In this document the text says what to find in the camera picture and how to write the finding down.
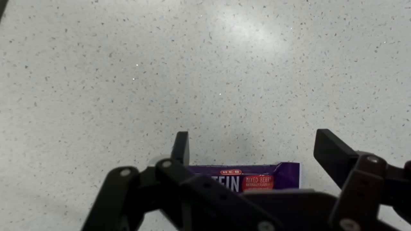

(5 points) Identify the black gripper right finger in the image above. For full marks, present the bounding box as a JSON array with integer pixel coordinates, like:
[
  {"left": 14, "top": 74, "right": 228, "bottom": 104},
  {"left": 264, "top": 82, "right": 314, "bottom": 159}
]
[{"left": 313, "top": 127, "right": 411, "bottom": 231}]

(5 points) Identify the purple chocolate bar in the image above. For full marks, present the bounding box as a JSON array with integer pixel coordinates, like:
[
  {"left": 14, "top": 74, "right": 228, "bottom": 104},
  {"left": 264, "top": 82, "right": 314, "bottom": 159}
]
[{"left": 187, "top": 160, "right": 301, "bottom": 195}]

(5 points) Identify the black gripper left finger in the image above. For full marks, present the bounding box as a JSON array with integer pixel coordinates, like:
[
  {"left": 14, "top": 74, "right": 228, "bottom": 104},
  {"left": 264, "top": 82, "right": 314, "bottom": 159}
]
[{"left": 80, "top": 130, "right": 287, "bottom": 231}]

